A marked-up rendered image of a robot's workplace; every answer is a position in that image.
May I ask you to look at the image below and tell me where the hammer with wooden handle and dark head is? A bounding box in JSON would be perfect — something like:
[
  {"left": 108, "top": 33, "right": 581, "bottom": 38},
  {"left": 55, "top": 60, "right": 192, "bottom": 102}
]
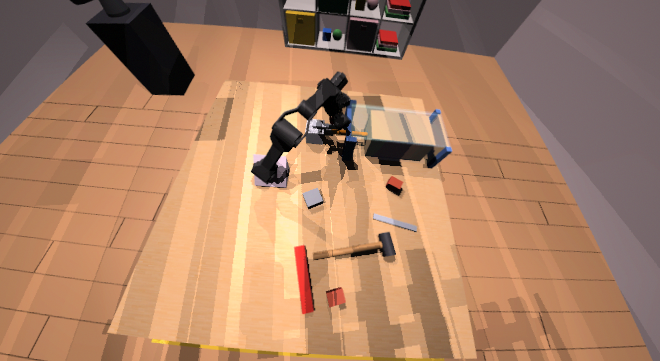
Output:
[{"left": 313, "top": 231, "right": 396, "bottom": 260}]

